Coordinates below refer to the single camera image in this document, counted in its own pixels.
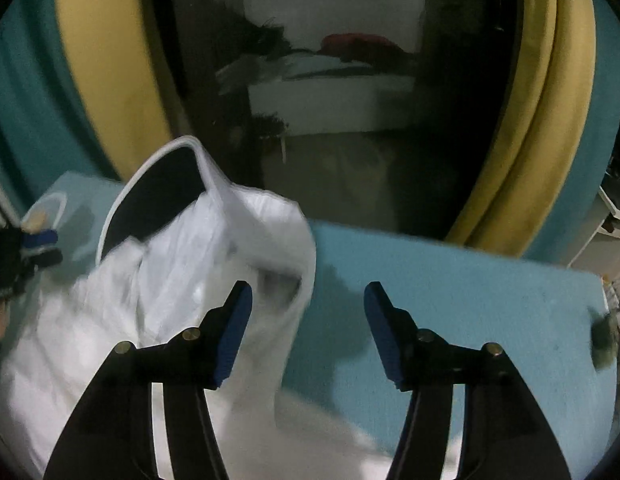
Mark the teal printed bed sheet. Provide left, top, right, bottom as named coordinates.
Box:
left=0, top=170, right=616, bottom=480

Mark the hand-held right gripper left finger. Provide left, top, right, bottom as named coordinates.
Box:
left=42, top=281, right=253, bottom=480

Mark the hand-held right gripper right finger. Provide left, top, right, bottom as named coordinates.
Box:
left=364, top=281, right=573, bottom=480

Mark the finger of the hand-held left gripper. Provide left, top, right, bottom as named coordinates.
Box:
left=20, top=229, right=64, bottom=268

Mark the yellow curtain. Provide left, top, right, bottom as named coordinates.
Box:
left=447, top=0, right=598, bottom=258
left=54, top=0, right=191, bottom=181

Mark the white shelf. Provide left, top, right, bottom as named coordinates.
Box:
left=567, top=180, right=620, bottom=283

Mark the dark fuzzy object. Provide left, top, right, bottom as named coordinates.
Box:
left=591, top=310, right=620, bottom=368

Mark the teal curtain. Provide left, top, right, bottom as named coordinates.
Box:
left=0, top=0, right=125, bottom=201
left=525, top=0, right=620, bottom=266

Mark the dark glass window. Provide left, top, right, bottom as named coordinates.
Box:
left=140, top=0, right=526, bottom=241

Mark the white garment with dark collar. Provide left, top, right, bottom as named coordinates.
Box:
left=0, top=135, right=471, bottom=480

